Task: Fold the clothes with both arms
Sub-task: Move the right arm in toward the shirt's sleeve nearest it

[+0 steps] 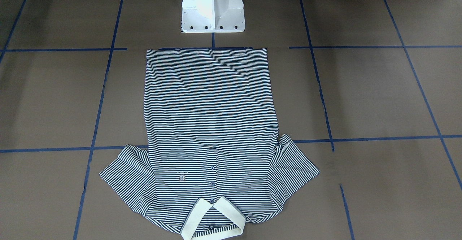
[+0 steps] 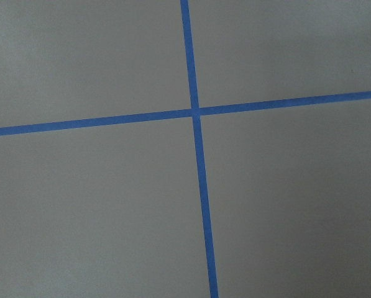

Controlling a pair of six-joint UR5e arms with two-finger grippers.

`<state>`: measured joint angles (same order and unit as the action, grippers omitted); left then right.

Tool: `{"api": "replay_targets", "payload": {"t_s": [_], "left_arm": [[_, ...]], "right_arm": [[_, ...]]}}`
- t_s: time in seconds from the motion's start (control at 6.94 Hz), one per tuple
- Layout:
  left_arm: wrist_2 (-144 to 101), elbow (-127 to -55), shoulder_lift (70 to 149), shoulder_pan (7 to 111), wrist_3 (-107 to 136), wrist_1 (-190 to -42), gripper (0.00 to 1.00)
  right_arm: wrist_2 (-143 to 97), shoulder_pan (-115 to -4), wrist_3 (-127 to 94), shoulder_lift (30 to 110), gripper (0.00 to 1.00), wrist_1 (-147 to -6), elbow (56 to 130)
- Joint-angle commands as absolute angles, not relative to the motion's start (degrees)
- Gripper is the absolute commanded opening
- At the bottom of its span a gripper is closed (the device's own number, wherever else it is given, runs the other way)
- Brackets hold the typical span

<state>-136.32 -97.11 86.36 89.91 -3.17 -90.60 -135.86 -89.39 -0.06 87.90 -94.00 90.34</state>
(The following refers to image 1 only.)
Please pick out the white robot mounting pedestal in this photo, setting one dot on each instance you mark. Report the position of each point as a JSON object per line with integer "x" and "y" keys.
{"x": 212, "y": 16}

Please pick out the navy white striped polo shirt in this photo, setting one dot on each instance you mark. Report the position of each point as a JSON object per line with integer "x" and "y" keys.
{"x": 215, "y": 160}

